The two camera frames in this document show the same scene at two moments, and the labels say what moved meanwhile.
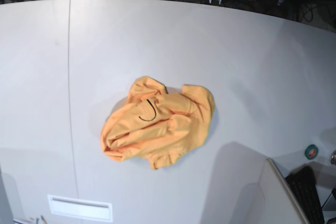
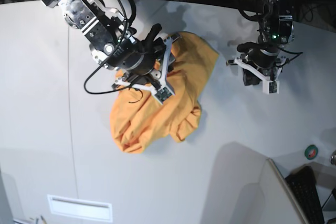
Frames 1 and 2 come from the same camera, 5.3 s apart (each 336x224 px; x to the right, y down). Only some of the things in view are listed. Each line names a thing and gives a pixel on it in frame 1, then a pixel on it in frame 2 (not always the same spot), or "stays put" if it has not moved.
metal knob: x=333 y=158 stays put
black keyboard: x=302 y=181 stays put
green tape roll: x=311 y=151 stays put
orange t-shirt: x=156 y=125 -> x=138 y=122
